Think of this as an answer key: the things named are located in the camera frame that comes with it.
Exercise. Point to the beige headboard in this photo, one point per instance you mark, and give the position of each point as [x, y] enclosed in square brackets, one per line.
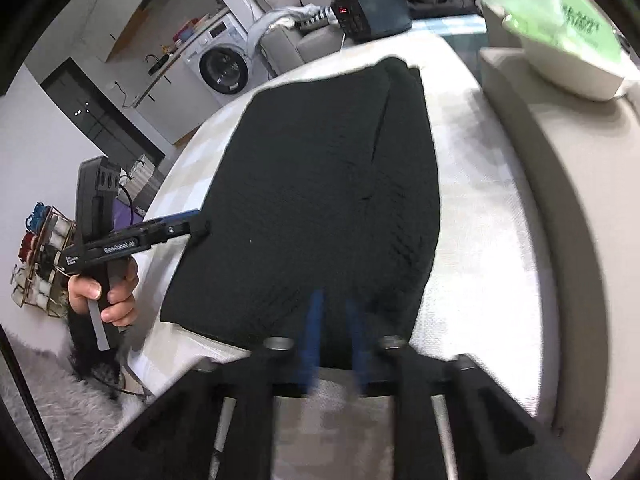
[581, 159]

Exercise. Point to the dark electric pressure cooker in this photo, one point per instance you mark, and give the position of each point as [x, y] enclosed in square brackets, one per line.
[365, 20]

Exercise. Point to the black knit sweater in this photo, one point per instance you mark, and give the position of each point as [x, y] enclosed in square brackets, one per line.
[326, 187]

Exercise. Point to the grey fluffy rug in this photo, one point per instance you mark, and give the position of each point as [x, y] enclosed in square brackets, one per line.
[81, 414]

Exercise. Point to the person left hand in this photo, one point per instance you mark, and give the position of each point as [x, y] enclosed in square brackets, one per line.
[122, 311]

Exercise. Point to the green tissue pack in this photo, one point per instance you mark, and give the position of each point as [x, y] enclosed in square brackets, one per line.
[576, 27]

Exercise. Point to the white washing machine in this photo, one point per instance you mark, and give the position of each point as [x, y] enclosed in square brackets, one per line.
[217, 57]

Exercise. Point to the wire rack with spools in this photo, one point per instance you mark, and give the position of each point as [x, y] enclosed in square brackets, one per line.
[38, 279]

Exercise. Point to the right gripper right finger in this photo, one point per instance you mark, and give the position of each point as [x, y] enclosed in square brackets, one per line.
[358, 340]

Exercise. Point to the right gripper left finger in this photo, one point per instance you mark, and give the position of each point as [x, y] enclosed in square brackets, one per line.
[310, 349]

